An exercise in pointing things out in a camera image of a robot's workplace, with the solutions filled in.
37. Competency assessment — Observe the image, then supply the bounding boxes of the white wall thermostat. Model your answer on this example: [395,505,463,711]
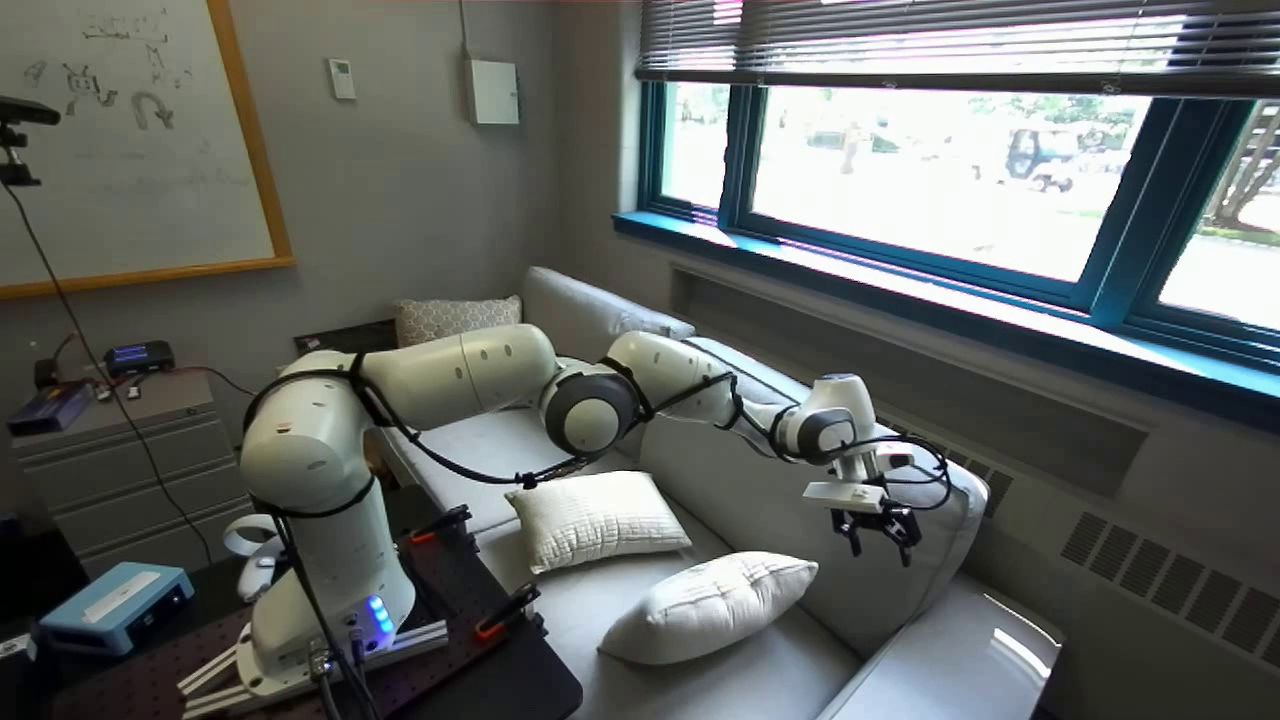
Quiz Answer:
[324,53,359,108]

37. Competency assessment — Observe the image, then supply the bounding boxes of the white wall box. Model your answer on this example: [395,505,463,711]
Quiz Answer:
[463,53,525,132]

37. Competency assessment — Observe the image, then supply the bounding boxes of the wide teal framed window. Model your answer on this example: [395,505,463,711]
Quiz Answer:
[610,70,1280,403]

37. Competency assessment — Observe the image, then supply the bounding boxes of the dark flat book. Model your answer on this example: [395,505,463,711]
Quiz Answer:
[4,379,102,440]

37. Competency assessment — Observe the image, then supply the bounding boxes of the grey drawer cabinet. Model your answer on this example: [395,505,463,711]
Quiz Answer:
[4,364,256,575]

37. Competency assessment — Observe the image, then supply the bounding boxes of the beige lattice patterned pillow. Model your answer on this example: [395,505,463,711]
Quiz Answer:
[392,293,527,350]

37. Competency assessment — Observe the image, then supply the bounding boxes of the dark window blinds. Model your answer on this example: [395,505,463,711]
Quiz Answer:
[634,0,1280,98]

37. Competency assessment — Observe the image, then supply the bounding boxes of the grey fabric sofa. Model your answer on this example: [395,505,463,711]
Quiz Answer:
[353,260,1072,720]

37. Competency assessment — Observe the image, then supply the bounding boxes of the small black device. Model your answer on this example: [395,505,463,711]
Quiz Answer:
[99,334,181,379]

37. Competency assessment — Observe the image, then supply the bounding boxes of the plain cream pillow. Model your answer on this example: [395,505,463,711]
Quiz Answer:
[594,546,825,673]
[504,468,697,579]

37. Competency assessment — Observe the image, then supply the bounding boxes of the black camera on stand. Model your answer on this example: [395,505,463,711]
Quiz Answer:
[0,90,203,535]

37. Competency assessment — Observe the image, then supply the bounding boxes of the light blue box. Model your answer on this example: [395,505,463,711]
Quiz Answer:
[36,556,199,661]

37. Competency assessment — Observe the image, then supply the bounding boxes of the wood framed whiteboard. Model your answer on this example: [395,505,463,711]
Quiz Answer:
[0,0,300,304]

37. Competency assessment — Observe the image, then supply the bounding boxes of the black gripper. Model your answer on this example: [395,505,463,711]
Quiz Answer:
[829,500,932,570]

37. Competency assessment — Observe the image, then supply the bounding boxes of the red black clamp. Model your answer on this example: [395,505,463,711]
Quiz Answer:
[470,575,545,645]
[395,500,477,552]

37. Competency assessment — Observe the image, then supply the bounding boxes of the radiator vent grille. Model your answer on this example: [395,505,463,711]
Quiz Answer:
[1054,507,1280,673]

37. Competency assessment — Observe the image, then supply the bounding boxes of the black robot table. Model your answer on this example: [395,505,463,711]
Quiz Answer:
[36,517,589,720]

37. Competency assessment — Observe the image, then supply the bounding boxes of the silver robot mounting plate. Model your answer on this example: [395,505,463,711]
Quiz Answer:
[173,616,455,711]

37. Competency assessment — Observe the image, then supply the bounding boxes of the white VR controller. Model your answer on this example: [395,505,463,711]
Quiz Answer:
[214,512,300,604]

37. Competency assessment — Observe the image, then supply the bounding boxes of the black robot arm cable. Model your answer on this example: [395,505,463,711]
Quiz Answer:
[235,346,961,720]

